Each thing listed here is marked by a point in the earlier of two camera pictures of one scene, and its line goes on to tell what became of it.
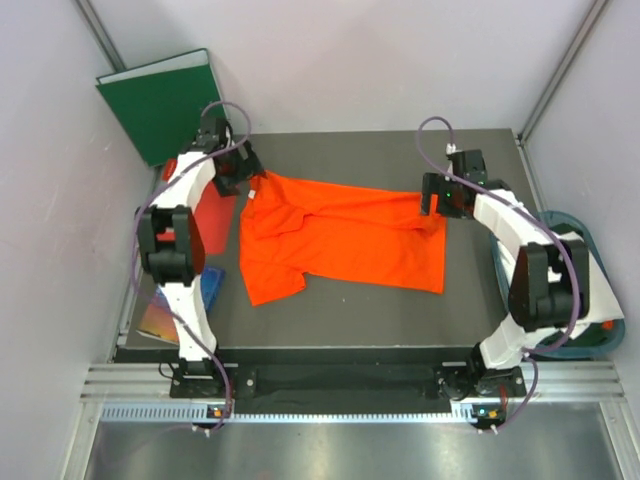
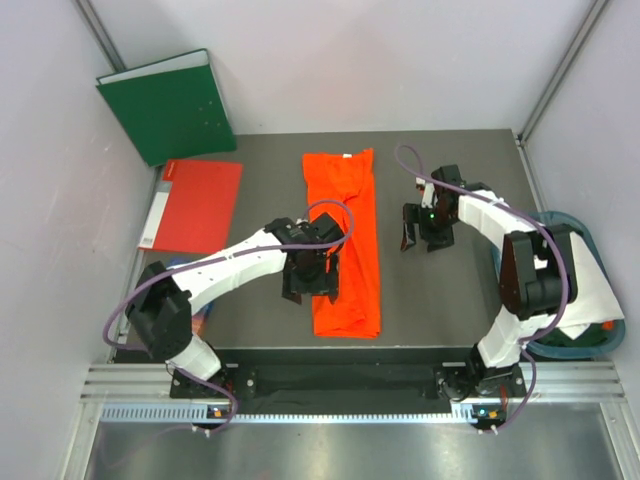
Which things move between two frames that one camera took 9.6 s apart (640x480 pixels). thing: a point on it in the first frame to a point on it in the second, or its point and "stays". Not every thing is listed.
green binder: [159, 104] stays
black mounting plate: [237, 381] stays
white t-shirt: [603, 302] stays
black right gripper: [434, 184] to [414, 214]
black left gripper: [248, 168] to [326, 283]
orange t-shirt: [291, 229] to [349, 179]
